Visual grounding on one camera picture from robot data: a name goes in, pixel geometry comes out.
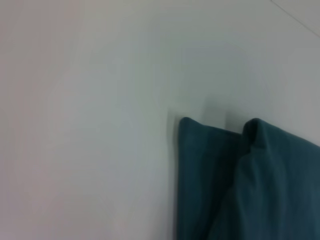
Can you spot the teal t-shirt with beige print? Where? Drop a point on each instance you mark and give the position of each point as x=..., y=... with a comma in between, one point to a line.
x=250, y=187

